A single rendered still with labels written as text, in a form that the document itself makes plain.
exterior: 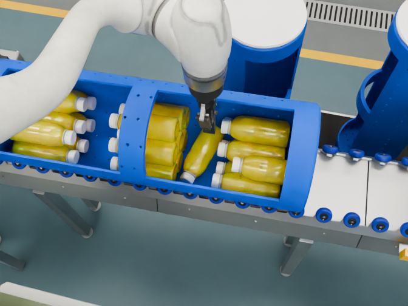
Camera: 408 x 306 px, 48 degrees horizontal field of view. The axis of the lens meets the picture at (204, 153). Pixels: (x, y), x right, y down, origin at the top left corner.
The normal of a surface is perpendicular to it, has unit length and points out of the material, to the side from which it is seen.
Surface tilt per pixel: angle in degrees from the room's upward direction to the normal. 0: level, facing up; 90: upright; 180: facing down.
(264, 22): 0
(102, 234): 0
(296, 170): 39
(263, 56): 90
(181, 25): 70
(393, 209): 0
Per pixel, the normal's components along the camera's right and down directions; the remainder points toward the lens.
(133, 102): -0.04, -0.46
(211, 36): 0.36, 0.72
